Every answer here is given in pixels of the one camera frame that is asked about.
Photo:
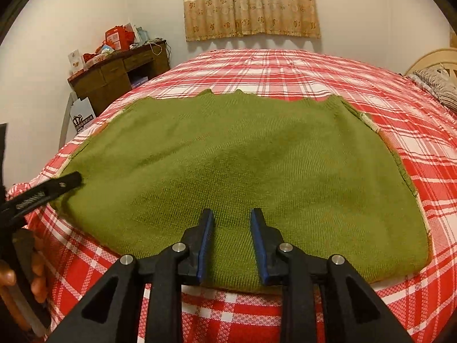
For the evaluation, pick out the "dark wooden desk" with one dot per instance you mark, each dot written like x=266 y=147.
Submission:
x=107 y=75

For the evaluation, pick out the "white paper bag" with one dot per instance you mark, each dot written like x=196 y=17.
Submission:
x=84 y=109

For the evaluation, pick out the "bed with red plaid sheet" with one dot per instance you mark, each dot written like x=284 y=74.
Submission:
x=285 y=71

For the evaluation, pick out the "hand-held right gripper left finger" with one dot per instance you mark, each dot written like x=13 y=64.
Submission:
x=205 y=243

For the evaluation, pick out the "boxes in desk shelf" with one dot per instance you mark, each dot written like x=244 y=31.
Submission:
x=139 y=82

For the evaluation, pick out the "grey metal frame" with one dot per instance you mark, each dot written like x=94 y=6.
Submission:
x=66 y=121

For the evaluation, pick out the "red gift boxes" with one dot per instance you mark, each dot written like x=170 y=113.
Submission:
x=119 y=37

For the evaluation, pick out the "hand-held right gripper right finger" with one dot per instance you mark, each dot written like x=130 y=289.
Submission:
x=259 y=246

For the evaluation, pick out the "person's left hand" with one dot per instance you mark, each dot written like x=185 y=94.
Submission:
x=38 y=275

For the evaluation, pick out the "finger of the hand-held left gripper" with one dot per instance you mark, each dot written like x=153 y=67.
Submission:
x=53 y=187
x=3 y=157

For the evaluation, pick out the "grey patterned pillow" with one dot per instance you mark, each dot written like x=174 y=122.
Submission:
x=439 y=85

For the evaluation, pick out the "pale blue carton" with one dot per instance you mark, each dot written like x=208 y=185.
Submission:
x=141 y=34

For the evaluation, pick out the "green orange striped knit sweater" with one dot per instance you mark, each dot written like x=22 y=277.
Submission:
x=232 y=157

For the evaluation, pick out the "cream wooden headboard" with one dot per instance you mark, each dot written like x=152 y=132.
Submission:
x=432 y=59

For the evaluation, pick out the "beige floral window curtain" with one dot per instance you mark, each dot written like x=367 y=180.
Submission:
x=250 y=7

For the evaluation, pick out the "white gift card box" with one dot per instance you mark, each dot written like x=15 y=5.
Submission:
x=75 y=60

